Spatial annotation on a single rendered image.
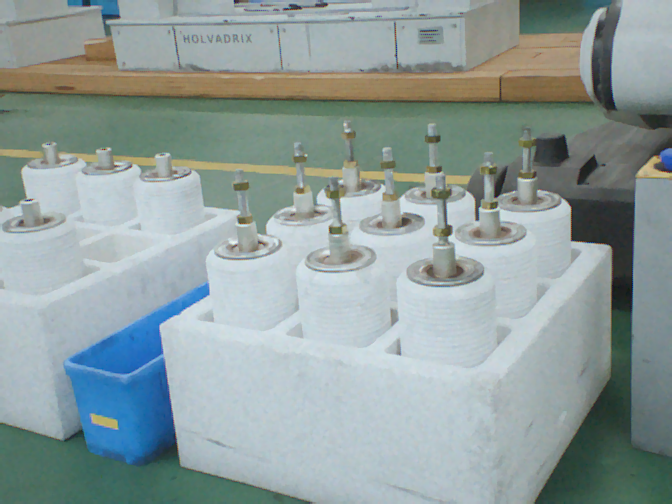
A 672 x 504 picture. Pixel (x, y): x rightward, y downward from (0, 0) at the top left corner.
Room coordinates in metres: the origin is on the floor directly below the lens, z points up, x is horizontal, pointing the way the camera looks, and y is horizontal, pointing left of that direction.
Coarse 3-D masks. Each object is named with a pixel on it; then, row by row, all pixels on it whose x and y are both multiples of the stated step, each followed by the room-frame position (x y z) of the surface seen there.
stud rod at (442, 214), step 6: (438, 174) 0.84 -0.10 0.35; (444, 174) 0.84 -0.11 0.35; (438, 180) 0.84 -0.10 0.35; (444, 180) 0.84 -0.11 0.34; (438, 186) 0.84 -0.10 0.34; (444, 186) 0.84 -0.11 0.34; (438, 204) 0.84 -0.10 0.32; (444, 204) 0.84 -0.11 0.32; (438, 210) 0.84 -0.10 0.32; (444, 210) 0.84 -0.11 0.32; (438, 216) 0.84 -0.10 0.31; (444, 216) 0.84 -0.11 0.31; (438, 222) 0.84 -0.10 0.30; (444, 222) 0.84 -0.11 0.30; (438, 240) 0.84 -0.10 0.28; (444, 240) 0.84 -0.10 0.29
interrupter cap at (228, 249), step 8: (224, 240) 0.99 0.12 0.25; (232, 240) 0.99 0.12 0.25; (264, 240) 0.98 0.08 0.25; (272, 240) 0.98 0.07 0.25; (280, 240) 0.97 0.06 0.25; (216, 248) 0.96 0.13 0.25; (224, 248) 0.96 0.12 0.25; (232, 248) 0.97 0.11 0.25; (264, 248) 0.95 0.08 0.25; (272, 248) 0.95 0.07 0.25; (280, 248) 0.95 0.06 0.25; (224, 256) 0.94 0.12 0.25; (232, 256) 0.93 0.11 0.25; (240, 256) 0.93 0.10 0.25; (248, 256) 0.93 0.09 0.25; (256, 256) 0.93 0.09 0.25; (264, 256) 0.93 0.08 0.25
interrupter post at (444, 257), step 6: (432, 246) 0.84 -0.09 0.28; (438, 246) 0.84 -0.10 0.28; (444, 246) 0.83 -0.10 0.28; (450, 246) 0.83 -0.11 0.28; (438, 252) 0.83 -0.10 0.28; (444, 252) 0.83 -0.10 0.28; (450, 252) 0.83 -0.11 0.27; (438, 258) 0.83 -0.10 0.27; (444, 258) 0.83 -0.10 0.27; (450, 258) 0.83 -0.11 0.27; (438, 264) 0.83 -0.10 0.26; (444, 264) 0.83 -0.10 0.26; (450, 264) 0.83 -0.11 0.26; (438, 270) 0.83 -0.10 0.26; (444, 270) 0.83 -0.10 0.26; (450, 270) 0.83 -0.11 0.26; (444, 276) 0.83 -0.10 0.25
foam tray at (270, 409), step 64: (576, 256) 1.06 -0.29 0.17; (192, 320) 0.94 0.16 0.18; (512, 320) 0.87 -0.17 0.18; (576, 320) 0.94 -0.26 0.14; (192, 384) 0.92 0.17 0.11; (256, 384) 0.88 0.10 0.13; (320, 384) 0.83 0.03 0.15; (384, 384) 0.79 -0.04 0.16; (448, 384) 0.76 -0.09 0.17; (512, 384) 0.77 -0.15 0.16; (576, 384) 0.94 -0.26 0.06; (192, 448) 0.93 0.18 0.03; (256, 448) 0.88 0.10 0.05; (320, 448) 0.84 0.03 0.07; (384, 448) 0.80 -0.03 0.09; (448, 448) 0.76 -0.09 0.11; (512, 448) 0.77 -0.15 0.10
